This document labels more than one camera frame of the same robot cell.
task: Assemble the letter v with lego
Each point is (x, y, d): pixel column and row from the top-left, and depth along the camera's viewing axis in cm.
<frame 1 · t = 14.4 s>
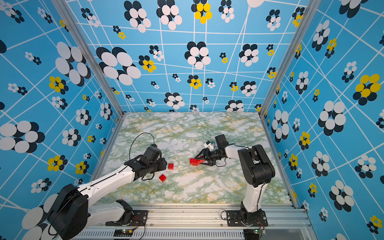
left hand: (166, 162, 86), fingers open
right hand: (199, 160, 90), fingers open
red stepped lego assembly: (196, 162, 91), point 5 cm above the table
small red lego brick: (162, 177, 86), point 3 cm above the table

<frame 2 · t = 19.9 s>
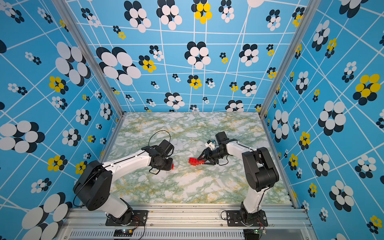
left hand: (171, 165, 88), fingers open
right hand: (202, 160, 88), fingers open
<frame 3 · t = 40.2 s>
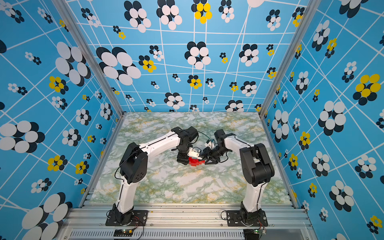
left hand: (188, 155, 91), fingers open
right hand: (204, 161, 89), fingers open
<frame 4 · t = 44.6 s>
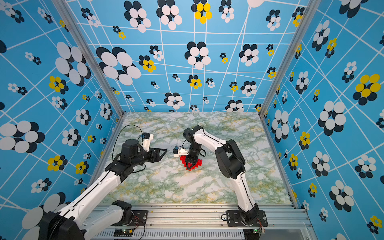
left hand: (163, 148, 80), fingers open
right hand: (191, 163, 89), fingers open
